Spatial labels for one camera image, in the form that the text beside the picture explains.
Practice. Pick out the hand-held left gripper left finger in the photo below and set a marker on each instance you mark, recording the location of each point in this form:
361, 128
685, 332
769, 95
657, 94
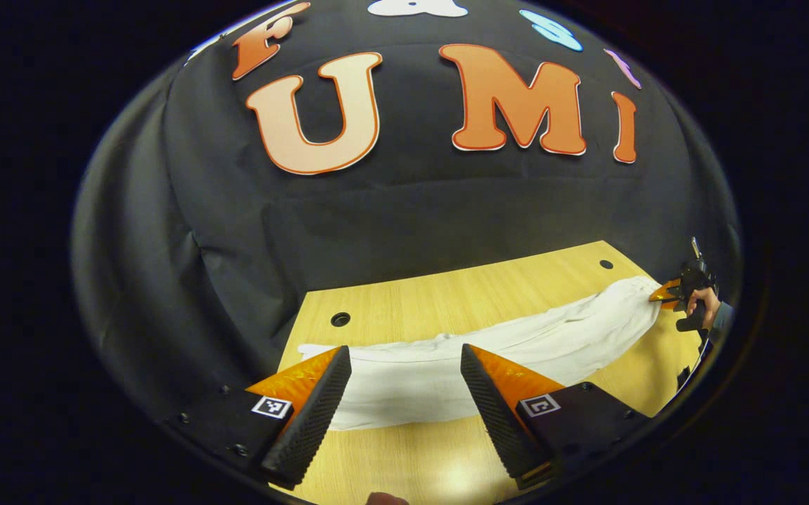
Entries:
313, 421

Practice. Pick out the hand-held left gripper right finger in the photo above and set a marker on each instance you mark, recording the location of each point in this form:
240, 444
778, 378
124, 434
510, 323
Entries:
499, 421

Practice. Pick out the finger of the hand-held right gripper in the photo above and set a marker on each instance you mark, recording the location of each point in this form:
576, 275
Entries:
667, 293

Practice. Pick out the white jeans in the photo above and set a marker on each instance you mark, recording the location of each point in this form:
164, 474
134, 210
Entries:
418, 379

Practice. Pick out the black backdrop cloth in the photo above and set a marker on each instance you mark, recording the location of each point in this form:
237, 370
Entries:
411, 224

